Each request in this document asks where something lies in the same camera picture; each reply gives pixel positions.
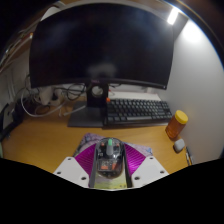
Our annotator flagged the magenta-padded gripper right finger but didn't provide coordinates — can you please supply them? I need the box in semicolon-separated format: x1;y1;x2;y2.
123;142;170;188

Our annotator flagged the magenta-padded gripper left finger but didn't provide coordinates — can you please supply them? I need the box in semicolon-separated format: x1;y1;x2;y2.
53;142;100;189

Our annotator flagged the transparent computer mouse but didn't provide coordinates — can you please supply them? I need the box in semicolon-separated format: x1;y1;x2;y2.
95;137;126;178

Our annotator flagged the cherry blossom print mouse pad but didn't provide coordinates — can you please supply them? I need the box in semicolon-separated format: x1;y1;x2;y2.
73;132;154;191

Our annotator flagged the small white earbuds case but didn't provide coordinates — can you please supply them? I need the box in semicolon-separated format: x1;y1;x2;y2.
172;138;186;154

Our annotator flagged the black and white pen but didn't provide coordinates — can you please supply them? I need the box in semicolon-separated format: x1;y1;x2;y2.
185;146;195;166

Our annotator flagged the orange bottle with yellow lid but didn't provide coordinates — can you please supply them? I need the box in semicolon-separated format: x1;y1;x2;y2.
165;109;189;140

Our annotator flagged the black keyboard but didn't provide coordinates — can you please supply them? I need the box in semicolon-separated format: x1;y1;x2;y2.
105;97;174;128

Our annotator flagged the white power strip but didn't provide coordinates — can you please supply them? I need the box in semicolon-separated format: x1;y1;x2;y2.
38;94;64;108

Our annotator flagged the white charger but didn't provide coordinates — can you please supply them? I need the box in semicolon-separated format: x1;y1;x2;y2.
39;87;54;106

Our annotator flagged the black monitor with stand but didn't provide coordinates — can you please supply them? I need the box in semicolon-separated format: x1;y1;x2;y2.
28;2;175;129

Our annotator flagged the wooden shelf unit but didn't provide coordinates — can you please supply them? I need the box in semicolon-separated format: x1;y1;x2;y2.
0;19;44;73

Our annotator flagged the bright light bar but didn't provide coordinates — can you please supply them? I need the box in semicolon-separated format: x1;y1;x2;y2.
166;6;180;26

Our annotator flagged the black cable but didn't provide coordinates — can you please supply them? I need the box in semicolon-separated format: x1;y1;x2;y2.
53;83;88;102

